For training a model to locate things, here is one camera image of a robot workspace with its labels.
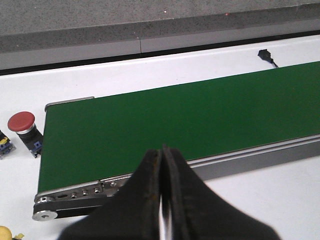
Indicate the aluminium conveyor frame rail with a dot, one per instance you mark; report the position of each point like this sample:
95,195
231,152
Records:
80,199

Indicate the black sensor with cable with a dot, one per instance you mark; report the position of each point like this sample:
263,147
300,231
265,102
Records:
265,55

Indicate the push button base block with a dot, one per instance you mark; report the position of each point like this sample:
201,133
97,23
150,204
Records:
6,145

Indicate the red mushroom push button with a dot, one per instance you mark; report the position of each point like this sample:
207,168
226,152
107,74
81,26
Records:
23,124

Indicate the grey stone counter slab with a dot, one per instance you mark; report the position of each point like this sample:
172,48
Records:
27,25

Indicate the yellow mushroom push button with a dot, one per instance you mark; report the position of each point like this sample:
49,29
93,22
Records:
6,234

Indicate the green conveyor belt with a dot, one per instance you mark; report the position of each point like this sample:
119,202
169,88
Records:
104,137

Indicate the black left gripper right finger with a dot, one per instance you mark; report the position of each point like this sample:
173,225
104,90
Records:
194,212

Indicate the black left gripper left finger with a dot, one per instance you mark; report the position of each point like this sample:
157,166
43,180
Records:
131,214

